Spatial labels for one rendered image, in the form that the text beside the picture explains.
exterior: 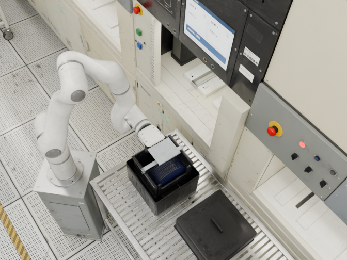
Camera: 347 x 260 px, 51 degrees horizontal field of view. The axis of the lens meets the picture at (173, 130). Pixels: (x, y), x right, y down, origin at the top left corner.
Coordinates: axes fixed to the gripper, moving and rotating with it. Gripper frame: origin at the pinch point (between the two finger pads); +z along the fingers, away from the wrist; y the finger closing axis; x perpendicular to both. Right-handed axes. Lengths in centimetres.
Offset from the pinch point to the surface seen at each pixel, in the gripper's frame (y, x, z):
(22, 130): 46, -110, -132
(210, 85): -57, -19, -30
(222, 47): -30, 48, -4
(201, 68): -60, -19, -45
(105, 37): -28, -26, -108
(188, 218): 3.0, -22.8, 27.2
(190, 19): -29, 48, -24
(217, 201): -14.5, -22.6, 28.2
